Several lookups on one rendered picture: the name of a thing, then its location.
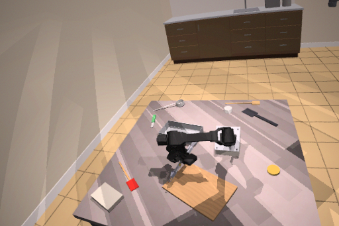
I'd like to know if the yellow round disc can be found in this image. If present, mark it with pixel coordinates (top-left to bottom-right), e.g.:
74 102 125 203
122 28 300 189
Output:
267 165 280 176

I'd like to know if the light wooden board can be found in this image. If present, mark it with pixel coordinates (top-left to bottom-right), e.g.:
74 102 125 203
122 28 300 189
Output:
162 164 238 221

